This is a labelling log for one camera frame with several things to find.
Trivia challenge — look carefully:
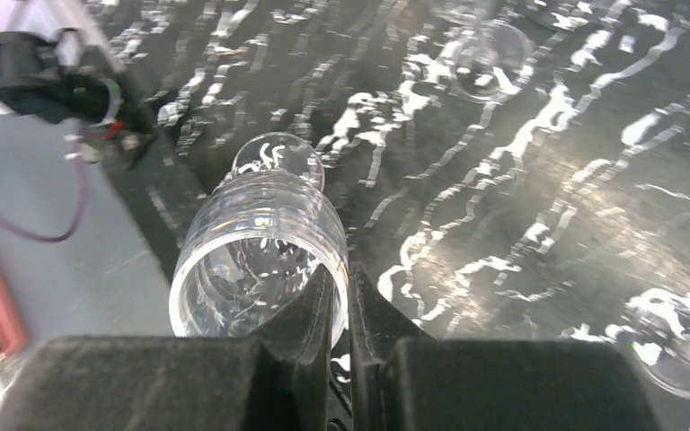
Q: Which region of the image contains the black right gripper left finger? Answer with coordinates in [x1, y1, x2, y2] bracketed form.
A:
[0, 268, 334, 430]

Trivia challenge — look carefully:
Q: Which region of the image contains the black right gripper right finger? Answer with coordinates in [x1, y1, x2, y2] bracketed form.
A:
[348, 263, 659, 430]

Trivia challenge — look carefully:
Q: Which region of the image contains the clear stemmed wine glass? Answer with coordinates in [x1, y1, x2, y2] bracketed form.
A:
[168, 132, 349, 342]

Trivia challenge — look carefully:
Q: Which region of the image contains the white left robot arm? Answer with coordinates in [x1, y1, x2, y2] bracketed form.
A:
[0, 1, 158, 166]

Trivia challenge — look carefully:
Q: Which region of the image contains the clear tumbler glass far right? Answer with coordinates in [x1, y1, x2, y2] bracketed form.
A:
[625, 288, 690, 400]

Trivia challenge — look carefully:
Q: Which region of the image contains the tall clear flute front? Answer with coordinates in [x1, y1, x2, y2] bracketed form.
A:
[449, 20, 533, 103]

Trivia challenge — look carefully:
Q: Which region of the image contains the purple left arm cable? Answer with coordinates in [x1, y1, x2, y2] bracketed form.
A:
[0, 136, 89, 244]

